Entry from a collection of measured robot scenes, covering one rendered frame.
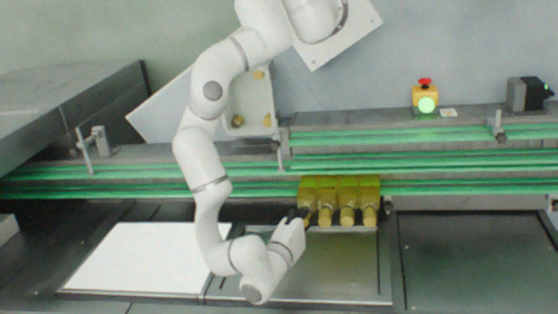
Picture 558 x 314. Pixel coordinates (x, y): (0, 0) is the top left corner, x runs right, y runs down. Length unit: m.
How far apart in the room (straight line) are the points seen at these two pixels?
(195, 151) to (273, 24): 0.32
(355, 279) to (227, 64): 0.62
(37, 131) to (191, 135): 0.88
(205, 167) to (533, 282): 0.85
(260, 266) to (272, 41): 0.48
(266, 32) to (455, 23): 0.64
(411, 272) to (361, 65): 0.63
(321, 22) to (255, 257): 0.53
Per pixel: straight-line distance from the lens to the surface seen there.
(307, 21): 1.05
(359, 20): 1.36
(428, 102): 1.38
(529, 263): 1.38
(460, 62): 1.47
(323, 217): 1.19
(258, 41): 1.00
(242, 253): 0.96
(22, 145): 1.69
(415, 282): 1.27
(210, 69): 0.95
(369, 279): 1.21
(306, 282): 1.22
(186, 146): 0.95
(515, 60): 1.51
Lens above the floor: 2.14
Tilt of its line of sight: 62 degrees down
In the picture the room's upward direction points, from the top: 159 degrees counter-clockwise
